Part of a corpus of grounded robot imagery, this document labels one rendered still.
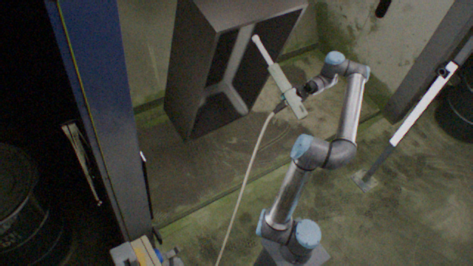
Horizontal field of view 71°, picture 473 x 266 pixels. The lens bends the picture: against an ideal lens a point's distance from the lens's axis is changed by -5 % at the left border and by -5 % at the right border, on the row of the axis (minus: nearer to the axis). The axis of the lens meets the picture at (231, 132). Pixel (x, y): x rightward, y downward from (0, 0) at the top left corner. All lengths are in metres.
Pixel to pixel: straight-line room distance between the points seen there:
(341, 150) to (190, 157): 1.81
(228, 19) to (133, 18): 1.62
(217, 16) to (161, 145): 1.69
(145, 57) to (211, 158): 1.08
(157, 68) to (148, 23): 0.41
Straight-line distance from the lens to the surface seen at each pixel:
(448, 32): 3.41
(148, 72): 3.29
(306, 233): 1.93
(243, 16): 1.77
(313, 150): 1.49
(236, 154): 3.13
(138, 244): 1.13
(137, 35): 3.24
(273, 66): 1.77
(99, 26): 1.04
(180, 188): 2.92
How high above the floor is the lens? 2.61
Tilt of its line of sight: 52 degrees down
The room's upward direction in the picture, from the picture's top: 11 degrees clockwise
